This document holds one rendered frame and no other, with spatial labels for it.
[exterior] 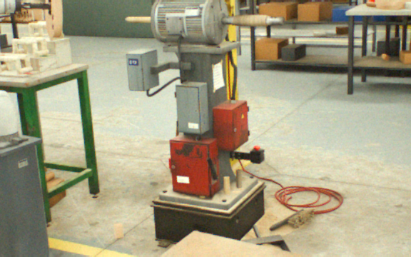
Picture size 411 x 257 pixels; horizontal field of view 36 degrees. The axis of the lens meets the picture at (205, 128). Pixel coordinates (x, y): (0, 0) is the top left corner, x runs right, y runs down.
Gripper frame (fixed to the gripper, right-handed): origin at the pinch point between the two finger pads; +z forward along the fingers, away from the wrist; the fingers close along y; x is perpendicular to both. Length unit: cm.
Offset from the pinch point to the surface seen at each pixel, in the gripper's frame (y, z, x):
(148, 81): 80, 38, -32
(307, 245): 120, 121, -119
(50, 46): -15.2, 2.9, -26.3
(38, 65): -2.3, -6.3, -36.1
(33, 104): 21, -13, -56
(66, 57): -17.9, 13.3, -33.7
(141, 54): 82, 33, -17
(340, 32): -371, 473, -53
